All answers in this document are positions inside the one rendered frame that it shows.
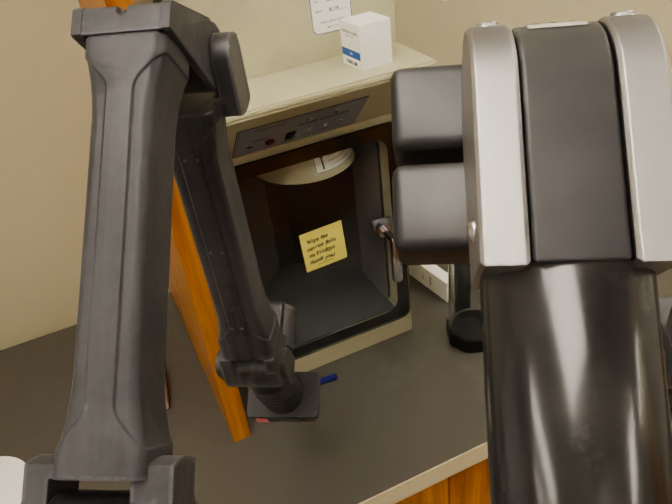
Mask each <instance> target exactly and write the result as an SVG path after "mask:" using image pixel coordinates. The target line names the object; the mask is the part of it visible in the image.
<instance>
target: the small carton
mask: <svg viewBox="0 0 672 504"><path fill-rule="evenodd" d="M339 23H340V33H341V43H342V53H343V62H344V63H345V64H347V65H350V66H352V67H354V68H356V69H358V70H360V71H365V70H368V69H371V68H374V67H378V66H381V65H384V64H387V63H391V62H393V59H392V42H391V25H390V17H387V16H383V15H380V14H377V13H374V12H371V11H369V12H365V13H361V14H358V15H354V16H350V17H346V18H343V19H339Z"/></svg>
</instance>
